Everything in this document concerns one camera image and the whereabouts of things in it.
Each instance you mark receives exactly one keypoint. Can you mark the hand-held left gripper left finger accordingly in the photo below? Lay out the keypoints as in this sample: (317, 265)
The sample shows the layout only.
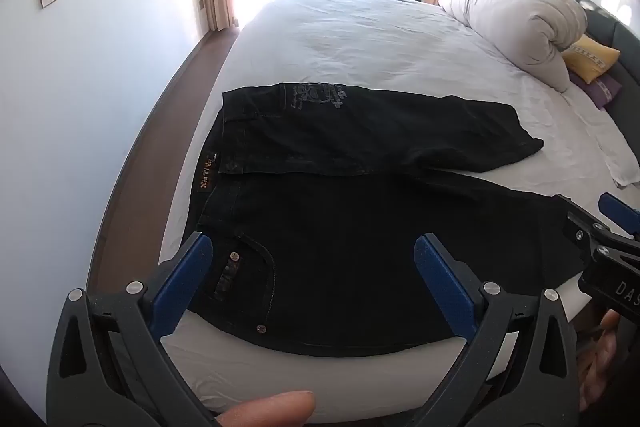
(186, 279)

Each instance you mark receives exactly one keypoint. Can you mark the person's left hand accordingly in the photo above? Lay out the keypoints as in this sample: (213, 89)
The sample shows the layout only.
(270, 409)

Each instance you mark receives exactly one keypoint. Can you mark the person's right hand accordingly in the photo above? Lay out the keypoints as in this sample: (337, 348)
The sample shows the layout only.
(607, 357)

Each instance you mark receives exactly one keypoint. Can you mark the white bed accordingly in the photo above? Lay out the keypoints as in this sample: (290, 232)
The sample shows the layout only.
(350, 47)

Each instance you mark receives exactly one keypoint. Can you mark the yellow pillow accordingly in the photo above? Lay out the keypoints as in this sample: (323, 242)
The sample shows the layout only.
(592, 57)

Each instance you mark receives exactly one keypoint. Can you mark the rolled white duvet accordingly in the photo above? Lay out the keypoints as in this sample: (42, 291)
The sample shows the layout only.
(515, 22)

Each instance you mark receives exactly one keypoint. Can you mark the black pants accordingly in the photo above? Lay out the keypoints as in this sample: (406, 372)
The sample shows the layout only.
(350, 232)

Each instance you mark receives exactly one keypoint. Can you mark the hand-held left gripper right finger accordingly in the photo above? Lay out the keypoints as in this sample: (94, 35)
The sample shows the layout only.
(445, 289)

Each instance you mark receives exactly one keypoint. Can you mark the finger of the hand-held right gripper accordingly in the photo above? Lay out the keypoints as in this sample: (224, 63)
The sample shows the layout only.
(582, 229)
(617, 209)

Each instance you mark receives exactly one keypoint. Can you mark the purple pillow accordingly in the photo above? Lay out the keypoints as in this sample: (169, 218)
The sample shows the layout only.
(600, 89)

